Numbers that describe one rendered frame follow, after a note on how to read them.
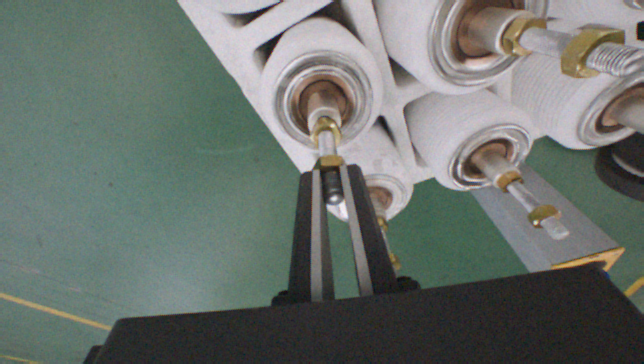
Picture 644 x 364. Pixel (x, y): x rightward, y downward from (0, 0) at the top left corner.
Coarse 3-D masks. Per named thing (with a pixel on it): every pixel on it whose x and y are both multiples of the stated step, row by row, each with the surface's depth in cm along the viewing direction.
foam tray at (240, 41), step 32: (192, 0) 18; (288, 0) 18; (320, 0) 18; (352, 0) 18; (224, 32) 19; (256, 32) 20; (352, 32) 25; (224, 64) 21; (256, 64) 22; (384, 64) 22; (256, 96) 23; (384, 96) 24; (416, 96) 24; (416, 160) 32
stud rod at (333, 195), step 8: (320, 136) 13; (328, 136) 13; (320, 144) 12; (328, 144) 12; (320, 152) 12; (328, 152) 11; (336, 152) 12; (328, 176) 10; (336, 176) 10; (328, 184) 10; (336, 184) 10; (328, 192) 9; (336, 192) 9; (328, 200) 10; (336, 200) 10
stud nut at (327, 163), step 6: (324, 156) 11; (330, 156) 11; (336, 156) 11; (318, 162) 10; (324, 162) 10; (330, 162) 10; (336, 162) 10; (342, 162) 10; (312, 168) 11; (318, 168) 10; (324, 168) 10; (330, 168) 10; (336, 168) 10
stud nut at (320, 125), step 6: (318, 120) 13; (324, 120) 13; (330, 120) 13; (318, 126) 13; (324, 126) 13; (330, 126) 13; (336, 126) 13; (312, 132) 13; (318, 132) 13; (336, 132) 13; (312, 138) 13; (336, 138) 13; (318, 144) 14; (336, 144) 14
